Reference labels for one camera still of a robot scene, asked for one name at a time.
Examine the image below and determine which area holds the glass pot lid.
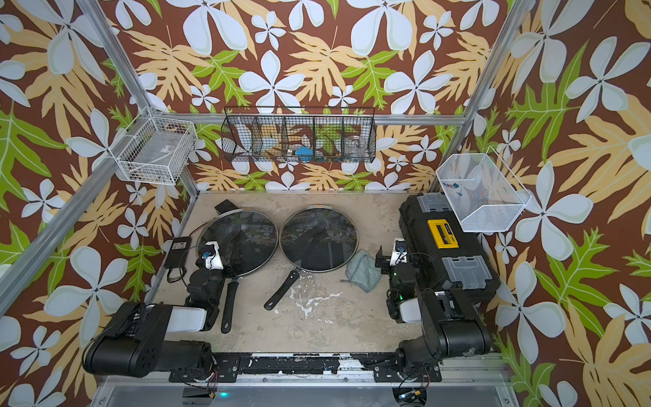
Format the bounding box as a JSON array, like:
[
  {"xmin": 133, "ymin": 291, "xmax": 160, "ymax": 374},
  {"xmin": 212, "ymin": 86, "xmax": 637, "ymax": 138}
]
[
  {"xmin": 195, "ymin": 207, "xmax": 280, "ymax": 279},
  {"xmin": 279, "ymin": 204, "xmax": 360, "ymax": 273}
]

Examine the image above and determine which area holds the green microfibre cloth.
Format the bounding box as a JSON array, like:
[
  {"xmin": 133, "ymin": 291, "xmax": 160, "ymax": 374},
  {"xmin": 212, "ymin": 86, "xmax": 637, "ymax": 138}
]
[{"xmin": 346, "ymin": 250, "xmax": 381, "ymax": 293}]

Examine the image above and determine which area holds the small pan with lid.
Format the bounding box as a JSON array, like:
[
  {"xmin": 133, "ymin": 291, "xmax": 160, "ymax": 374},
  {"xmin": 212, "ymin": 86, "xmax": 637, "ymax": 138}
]
[{"xmin": 263, "ymin": 204, "xmax": 360, "ymax": 311}]

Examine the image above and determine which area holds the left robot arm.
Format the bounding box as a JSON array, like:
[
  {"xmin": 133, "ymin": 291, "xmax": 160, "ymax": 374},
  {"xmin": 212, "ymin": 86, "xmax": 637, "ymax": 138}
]
[{"xmin": 82, "ymin": 248, "xmax": 225, "ymax": 382}]

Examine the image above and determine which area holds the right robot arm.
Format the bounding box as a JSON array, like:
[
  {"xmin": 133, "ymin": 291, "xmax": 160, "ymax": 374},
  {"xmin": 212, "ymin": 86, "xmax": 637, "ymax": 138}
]
[{"xmin": 375, "ymin": 250, "xmax": 493, "ymax": 373}]

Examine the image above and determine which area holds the large black frying pan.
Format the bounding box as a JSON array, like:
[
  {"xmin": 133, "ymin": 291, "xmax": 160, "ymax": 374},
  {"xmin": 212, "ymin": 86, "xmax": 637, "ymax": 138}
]
[{"xmin": 195, "ymin": 207, "xmax": 280, "ymax": 335}]

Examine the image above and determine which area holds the black yellow toolbox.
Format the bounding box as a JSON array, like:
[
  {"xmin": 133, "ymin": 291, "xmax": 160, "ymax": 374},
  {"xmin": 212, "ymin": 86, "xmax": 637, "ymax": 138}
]
[{"xmin": 399, "ymin": 193, "xmax": 500, "ymax": 303}]

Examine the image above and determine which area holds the white mesh basket right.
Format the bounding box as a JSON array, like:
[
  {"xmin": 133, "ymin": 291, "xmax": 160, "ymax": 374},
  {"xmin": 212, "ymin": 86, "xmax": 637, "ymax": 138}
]
[{"xmin": 437, "ymin": 148, "xmax": 532, "ymax": 233}]

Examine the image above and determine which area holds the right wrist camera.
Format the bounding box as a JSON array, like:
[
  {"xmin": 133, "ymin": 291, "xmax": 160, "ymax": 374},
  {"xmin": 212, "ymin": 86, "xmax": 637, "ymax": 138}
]
[{"xmin": 389, "ymin": 238, "xmax": 408, "ymax": 267}]

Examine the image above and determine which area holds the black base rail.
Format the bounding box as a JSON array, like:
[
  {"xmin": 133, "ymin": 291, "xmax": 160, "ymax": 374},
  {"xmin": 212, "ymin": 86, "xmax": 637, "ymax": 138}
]
[{"xmin": 170, "ymin": 352, "xmax": 442, "ymax": 385}]

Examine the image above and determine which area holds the white wire basket left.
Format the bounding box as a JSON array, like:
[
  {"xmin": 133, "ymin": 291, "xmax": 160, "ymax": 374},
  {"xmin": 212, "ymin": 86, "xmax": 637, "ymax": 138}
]
[{"xmin": 110, "ymin": 108, "xmax": 198, "ymax": 186}]

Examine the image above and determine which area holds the black wire basket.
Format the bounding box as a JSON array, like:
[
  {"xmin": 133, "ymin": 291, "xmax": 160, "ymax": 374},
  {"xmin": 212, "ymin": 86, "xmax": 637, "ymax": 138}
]
[{"xmin": 218, "ymin": 107, "xmax": 377, "ymax": 164}]

